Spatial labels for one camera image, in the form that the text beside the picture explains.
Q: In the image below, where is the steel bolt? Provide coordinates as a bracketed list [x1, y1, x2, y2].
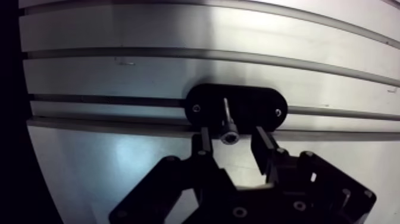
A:
[218, 97, 240, 145]

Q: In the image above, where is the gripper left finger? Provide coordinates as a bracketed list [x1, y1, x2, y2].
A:
[108, 126, 238, 224]

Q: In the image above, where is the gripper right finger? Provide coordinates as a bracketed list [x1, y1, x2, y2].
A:
[237, 125, 377, 224]

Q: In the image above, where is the black oval holder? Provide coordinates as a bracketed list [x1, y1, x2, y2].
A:
[184, 83, 289, 136]

